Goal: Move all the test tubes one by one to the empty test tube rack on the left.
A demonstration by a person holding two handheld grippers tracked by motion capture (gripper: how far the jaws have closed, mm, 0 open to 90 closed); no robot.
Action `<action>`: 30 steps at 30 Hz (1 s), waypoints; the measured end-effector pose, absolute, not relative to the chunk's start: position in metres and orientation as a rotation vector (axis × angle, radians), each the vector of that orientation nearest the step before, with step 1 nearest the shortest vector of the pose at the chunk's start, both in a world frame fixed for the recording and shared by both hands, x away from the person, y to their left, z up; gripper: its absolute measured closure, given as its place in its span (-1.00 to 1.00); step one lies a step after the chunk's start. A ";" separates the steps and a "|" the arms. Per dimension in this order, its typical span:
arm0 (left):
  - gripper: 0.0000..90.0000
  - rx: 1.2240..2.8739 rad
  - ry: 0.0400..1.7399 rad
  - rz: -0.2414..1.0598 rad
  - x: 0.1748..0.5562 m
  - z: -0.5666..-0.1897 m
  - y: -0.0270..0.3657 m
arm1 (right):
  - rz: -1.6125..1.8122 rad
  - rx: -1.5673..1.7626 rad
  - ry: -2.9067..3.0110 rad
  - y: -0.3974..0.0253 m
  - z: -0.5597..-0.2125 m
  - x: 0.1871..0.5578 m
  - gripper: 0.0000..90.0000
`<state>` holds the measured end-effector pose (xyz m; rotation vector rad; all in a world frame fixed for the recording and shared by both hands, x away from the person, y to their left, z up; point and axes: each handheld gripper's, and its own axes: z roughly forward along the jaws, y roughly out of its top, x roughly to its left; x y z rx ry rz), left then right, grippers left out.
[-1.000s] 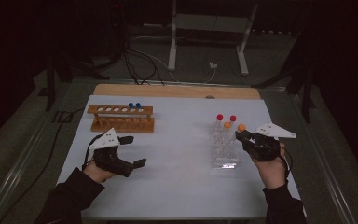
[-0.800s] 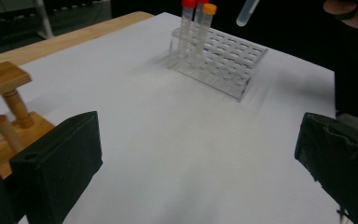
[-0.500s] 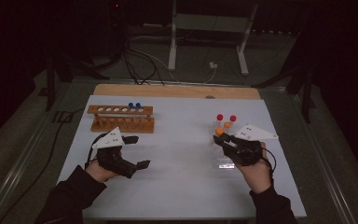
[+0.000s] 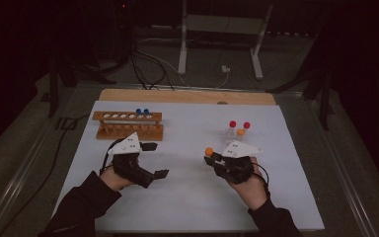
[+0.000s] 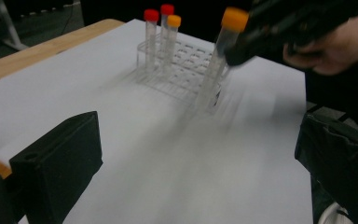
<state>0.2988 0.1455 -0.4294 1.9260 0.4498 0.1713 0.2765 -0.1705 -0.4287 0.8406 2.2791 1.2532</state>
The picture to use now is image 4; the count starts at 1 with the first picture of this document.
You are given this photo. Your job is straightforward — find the wooden test tube rack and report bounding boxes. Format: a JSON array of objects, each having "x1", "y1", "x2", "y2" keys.
[{"x1": 92, "y1": 111, "x2": 165, "y2": 142}]

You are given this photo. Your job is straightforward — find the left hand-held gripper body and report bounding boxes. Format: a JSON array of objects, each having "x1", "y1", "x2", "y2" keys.
[{"x1": 107, "y1": 131, "x2": 156, "y2": 190}]

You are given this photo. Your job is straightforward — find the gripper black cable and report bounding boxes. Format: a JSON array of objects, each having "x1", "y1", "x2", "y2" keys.
[
  {"x1": 251, "y1": 162, "x2": 271, "y2": 196},
  {"x1": 99, "y1": 137, "x2": 121, "y2": 176}
]

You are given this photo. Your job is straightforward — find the blue-capped test tube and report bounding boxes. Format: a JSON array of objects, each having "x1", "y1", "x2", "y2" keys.
[
  {"x1": 134, "y1": 108, "x2": 143, "y2": 131},
  {"x1": 142, "y1": 108, "x2": 151, "y2": 131}
]

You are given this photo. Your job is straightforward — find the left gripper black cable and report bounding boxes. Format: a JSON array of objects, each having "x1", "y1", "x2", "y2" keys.
[{"x1": 99, "y1": 137, "x2": 121, "y2": 176}]

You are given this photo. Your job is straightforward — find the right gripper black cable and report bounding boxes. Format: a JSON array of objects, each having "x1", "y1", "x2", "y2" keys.
[{"x1": 251, "y1": 162, "x2": 271, "y2": 196}]

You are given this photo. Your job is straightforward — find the clear plastic test tube rack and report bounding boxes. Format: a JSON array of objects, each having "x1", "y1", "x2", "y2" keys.
[{"x1": 223, "y1": 126, "x2": 255, "y2": 147}]

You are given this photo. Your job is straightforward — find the white table mat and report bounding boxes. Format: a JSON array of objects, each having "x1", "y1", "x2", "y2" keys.
[{"x1": 47, "y1": 100, "x2": 326, "y2": 233}]

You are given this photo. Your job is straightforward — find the person's left hand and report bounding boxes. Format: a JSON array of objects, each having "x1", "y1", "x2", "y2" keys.
[{"x1": 99, "y1": 165, "x2": 135, "y2": 193}]

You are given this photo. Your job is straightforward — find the person's right hand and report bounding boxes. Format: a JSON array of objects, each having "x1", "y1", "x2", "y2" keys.
[{"x1": 227, "y1": 156, "x2": 268, "y2": 211}]

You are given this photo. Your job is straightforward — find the metal floor rail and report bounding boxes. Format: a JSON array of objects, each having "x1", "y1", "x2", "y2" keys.
[
  {"x1": 304, "y1": 95, "x2": 379, "y2": 237},
  {"x1": 0, "y1": 86, "x2": 80, "y2": 237}
]

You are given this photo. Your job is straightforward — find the black stand legs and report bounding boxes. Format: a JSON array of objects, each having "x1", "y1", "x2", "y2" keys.
[
  {"x1": 47, "y1": 55, "x2": 117, "y2": 119},
  {"x1": 265, "y1": 65, "x2": 336, "y2": 131}
]

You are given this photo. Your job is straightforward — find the black floor cable bundle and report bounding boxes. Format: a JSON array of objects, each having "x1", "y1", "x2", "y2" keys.
[{"x1": 129, "y1": 42, "x2": 176, "y2": 92}]

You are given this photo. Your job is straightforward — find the white plug with cable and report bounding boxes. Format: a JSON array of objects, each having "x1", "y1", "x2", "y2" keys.
[{"x1": 190, "y1": 64, "x2": 232, "y2": 89}]

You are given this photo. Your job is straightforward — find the white metal stand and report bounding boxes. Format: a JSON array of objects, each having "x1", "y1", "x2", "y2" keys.
[{"x1": 177, "y1": 0, "x2": 274, "y2": 81}]

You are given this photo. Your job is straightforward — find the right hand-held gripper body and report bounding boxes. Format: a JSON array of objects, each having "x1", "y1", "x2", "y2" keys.
[{"x1": 213, "y1": 140, "x2": 264, "y2": 185}]

